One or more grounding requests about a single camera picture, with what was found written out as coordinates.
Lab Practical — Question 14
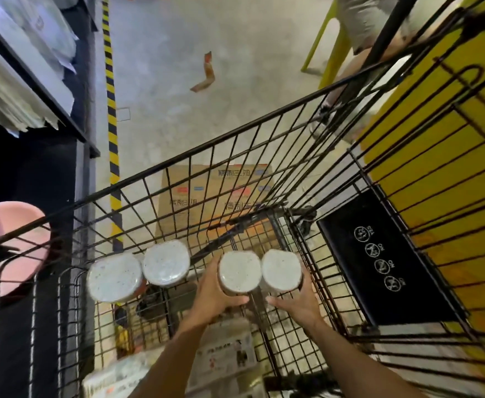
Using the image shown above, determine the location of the person's left hand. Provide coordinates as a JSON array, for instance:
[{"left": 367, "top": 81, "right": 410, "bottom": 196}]
[{"left": 186, "top": 256, "right": 250, "bottom": 328}]

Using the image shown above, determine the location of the person's right hand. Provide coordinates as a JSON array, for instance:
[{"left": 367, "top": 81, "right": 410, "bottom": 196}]
[{"left": 266, "top": 267, "right": 327, "bottom": 330}]

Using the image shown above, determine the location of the white speckled round jar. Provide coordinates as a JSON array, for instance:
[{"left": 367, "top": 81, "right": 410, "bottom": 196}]
[
  {"left": 218, "top": 250, "right": 263, "bottom": 295},
  {"left": 87, "top": 253, "right": 146, "bottom": 304},
  {"left": 142, "top": 239, "right": 191, "bottom": 287},
  {"left": 261, "top": 248, "right": 304, "bottom": 294}
]

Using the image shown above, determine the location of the person's left forearm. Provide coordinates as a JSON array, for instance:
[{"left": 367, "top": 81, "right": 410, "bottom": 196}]
[{"left": 128, "top": 321, "right": 218, "bottom": 398}]

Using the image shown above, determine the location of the person's right forearm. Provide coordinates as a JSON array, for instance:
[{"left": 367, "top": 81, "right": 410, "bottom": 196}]
[{"left": 300, "top": 318, "right": 426, "bottom": 398}]

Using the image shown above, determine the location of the white printed carton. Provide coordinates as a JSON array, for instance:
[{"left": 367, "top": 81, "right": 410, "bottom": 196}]
[{"left": 188, "top": 321, "right": 260, "bottom": 391}]

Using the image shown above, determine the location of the black cart seat flap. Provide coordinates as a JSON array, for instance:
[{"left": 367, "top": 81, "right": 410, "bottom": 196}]
[{"left": 317, "top": 185, "right": 470, "bottom": 328}]

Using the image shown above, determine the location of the brown printed cardboard box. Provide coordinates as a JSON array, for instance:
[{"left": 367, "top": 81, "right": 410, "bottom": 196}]
[{"left": 155, "top": 163, "right": 285, "bottom": 254}]

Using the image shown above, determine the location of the white printed plastic bag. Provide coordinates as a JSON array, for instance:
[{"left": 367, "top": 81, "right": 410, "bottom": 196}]
[{"left": 82, "top": 351, "right": 165, "bottom": 398}]

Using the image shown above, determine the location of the yellow black hazard tape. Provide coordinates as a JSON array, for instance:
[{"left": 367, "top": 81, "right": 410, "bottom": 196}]
[{"left": 101, "top": 0, "right": 125, "bottom": 254}]

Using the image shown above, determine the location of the yellow panel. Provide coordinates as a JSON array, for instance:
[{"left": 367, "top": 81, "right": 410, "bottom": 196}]
[{"left": 360, "top": 0, "right": 485, "bottom": 398}]

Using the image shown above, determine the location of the orange tape scrap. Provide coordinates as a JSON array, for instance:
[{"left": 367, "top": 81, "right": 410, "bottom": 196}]
[{"left": 190, "top": 51, "right": 216, "bottom": 93}]

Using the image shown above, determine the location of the black metal shelf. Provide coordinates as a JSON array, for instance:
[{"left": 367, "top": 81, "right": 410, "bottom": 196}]
[{"left": 0, "top": 0, "right": 102, "bottom": 159}]

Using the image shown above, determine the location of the pink round plate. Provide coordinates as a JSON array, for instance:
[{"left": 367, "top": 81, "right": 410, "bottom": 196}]
[{"left": 0, "top": 201, "right": 52, "bottom": 304}]

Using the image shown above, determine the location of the yellow plastic stool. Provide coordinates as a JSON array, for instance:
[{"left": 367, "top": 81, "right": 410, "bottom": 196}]
[{"left": 300, "top": 0, "right": 353, "bottom": 90}]

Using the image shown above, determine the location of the stack of white plastic bags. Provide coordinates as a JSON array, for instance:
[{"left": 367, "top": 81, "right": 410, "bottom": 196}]
[{"left": 0, "top": 0, "right": 79, "bottom": 138}]

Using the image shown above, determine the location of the black wire shopping cart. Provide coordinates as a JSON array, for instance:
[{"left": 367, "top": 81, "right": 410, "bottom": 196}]
[{"left": 0, "top": 0, "right": 485, "bottom": 398}]

